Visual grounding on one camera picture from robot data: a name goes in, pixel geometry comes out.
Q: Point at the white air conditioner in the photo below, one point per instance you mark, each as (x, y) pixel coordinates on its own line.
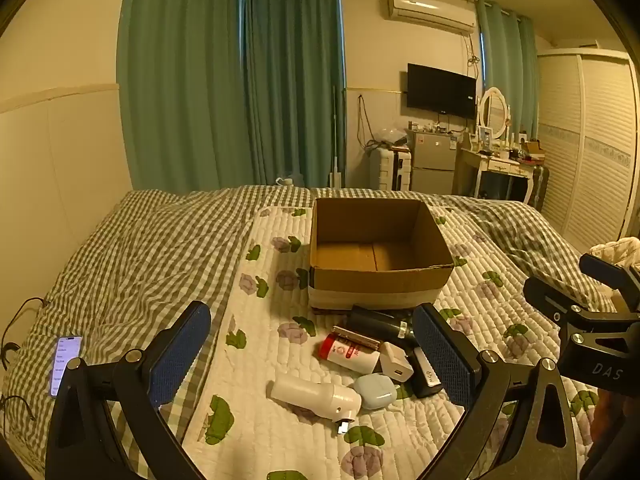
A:
(430, 10)

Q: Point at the clear plastic bag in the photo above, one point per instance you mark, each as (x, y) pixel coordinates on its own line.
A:
(390, 136)

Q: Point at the black wall television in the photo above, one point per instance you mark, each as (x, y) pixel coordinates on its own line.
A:
(440, 90)

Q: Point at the white floor mop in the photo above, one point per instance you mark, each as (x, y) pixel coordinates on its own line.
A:
(335, 160)

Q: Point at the smartphone with lit screen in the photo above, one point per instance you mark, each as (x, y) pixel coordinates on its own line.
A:
(65, 365)

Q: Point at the white dressing table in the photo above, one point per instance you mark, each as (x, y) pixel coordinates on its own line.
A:
(492, 165)

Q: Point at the white louvered wardrobe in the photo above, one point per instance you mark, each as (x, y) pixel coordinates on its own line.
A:
(585, 150)

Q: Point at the light blue earbuds case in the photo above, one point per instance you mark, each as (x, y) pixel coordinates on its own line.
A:
(375, 391)

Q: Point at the black power bank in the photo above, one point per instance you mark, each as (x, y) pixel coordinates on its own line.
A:
(426, 385)

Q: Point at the white bottle with red cap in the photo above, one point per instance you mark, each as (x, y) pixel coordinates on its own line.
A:
(350, 355)

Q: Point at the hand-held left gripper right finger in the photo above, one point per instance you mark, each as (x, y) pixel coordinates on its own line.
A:
(442, 360)

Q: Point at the brown cardboard box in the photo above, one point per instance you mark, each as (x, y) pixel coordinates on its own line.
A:
(375, 280)

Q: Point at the white cylindrical device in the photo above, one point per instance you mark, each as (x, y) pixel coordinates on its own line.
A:
(310, 392)

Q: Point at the white plastic jug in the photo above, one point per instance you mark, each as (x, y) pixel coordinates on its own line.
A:
(290, 180)

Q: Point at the white floral quilted mat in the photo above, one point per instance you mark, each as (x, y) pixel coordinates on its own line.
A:
(260, 355)

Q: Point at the green curtain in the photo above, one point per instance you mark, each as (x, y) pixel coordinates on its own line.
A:
(507, 70)
(185, 85)
(295, 85)

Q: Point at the white quilted cloth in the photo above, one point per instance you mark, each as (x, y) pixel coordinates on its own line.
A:
(620, 252)

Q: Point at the white oval vanity mirror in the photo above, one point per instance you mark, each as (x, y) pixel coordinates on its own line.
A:
(495, 110)

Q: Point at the white charger adapter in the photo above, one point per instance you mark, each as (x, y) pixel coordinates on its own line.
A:
(395, 365)

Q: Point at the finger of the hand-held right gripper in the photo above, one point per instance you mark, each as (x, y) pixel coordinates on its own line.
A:
(550, 295)
(607, 267)

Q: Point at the silver small fridge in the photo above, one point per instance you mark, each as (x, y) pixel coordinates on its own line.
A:
(432, 160)

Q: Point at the brown flat box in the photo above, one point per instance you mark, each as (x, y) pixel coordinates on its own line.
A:
(357, 337)

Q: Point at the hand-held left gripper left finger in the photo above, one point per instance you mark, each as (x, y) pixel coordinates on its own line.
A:
(180, 355)

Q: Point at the black cylindrical flask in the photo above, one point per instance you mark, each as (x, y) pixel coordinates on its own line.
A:
(375, 322)

